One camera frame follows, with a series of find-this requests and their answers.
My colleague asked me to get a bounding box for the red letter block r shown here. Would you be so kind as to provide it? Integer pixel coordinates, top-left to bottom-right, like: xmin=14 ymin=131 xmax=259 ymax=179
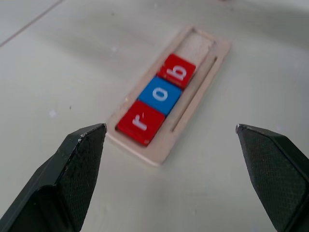
xmin=117 ymin=100 xmax=166 ymax=146

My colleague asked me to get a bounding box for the red letter block b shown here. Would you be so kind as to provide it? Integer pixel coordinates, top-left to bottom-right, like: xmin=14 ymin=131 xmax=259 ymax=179
xmin=156 ymin=53 xmax=197 ymax=90

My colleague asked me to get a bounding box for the blue letter block o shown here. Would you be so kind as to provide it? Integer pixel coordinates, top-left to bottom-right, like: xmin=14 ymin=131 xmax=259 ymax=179
xmin=138 ymin=76 xmax=183 ymax=116

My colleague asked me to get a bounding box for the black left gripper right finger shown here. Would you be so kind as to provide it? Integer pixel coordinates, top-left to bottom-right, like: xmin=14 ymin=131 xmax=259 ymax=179
xmin=235 ymin=123 xmax=309 ymax=232

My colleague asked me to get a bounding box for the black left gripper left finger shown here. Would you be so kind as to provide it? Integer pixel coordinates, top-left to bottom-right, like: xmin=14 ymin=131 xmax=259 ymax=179
xmin=0 ymin=123 xmax=108 ymax=232

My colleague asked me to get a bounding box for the light wooden letter tray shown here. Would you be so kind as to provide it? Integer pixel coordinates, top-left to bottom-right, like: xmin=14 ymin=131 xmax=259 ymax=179
xmin=106 ymin=25 xmax=233 ymax=167

